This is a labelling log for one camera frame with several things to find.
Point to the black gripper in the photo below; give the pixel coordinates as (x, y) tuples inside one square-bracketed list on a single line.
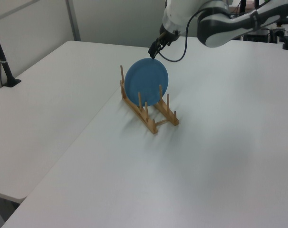
[(169, 34)]

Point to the black equipment box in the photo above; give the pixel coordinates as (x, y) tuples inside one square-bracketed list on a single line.
[(260, 35)]

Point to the wooden plate rack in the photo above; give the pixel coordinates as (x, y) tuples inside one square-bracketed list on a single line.
[(148, 118)]

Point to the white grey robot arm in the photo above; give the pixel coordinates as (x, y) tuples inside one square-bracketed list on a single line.
[(220, 26)]

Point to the blue round plate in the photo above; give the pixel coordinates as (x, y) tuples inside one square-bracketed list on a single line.
[(146, 82)]

